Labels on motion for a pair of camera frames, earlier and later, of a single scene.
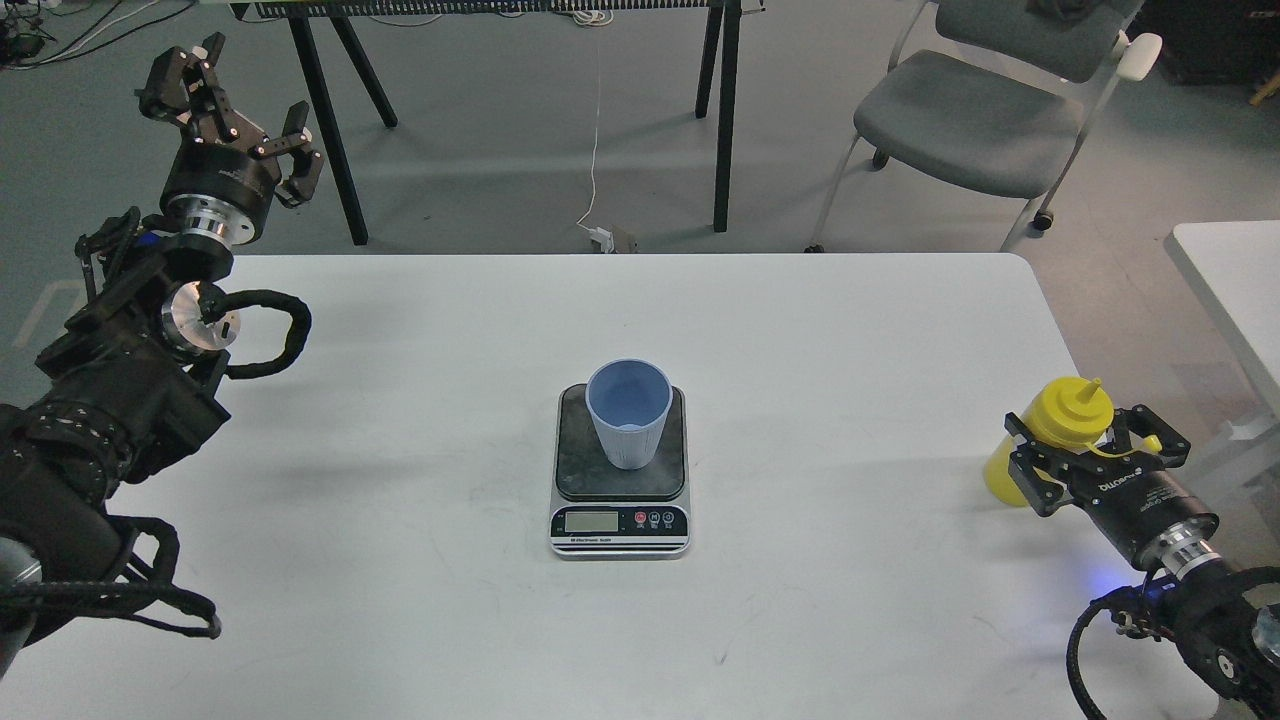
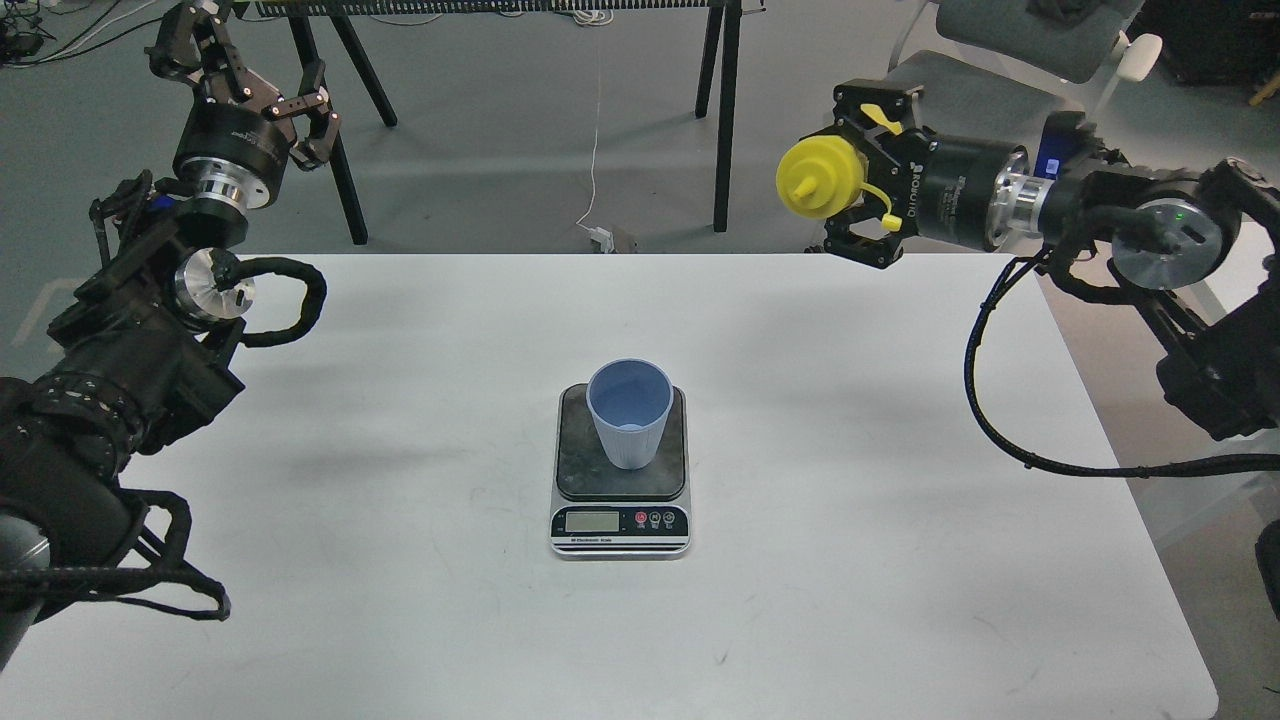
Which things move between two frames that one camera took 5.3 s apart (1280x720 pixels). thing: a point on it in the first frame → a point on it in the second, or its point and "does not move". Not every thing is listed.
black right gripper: (1133, 498) → (978, 195)
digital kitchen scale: (599, 510) does not move
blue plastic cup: (629, 400) does not move
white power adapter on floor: (605, 237) does not move
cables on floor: (26, 41) does not move
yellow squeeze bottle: (1069, 414) → (820, 177)
